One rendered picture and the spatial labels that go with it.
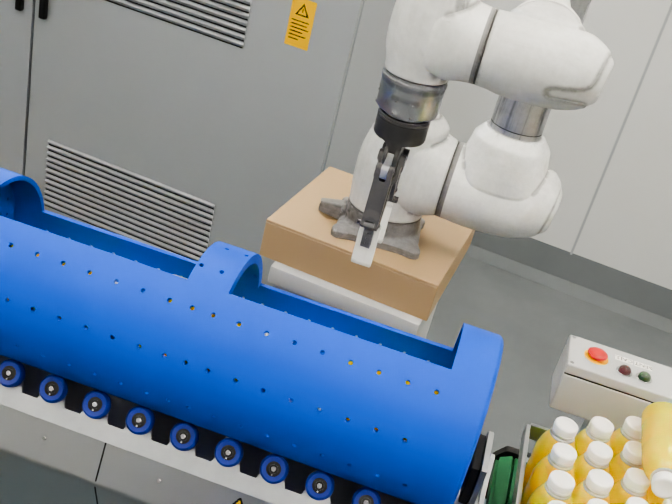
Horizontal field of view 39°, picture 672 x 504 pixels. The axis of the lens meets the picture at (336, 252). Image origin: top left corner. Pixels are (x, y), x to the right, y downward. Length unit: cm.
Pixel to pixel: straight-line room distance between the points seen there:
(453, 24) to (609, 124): 284
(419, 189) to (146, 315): 65
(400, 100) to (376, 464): 52
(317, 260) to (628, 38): 232
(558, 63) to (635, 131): 282
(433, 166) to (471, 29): 61
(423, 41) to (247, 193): 192
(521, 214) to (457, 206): 12
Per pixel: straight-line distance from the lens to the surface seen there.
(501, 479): 174
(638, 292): 430
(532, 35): 125
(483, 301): 398
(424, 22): 125
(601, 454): 158
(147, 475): 158
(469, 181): 182
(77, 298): 144
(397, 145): 132
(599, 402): 175
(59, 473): 164
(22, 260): 148
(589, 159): 410
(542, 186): 184
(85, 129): 335
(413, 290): 184
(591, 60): 126
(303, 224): 190
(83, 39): 325
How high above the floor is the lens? 200
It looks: 30 degrees down
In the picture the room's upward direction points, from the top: 15 degrees clockwise
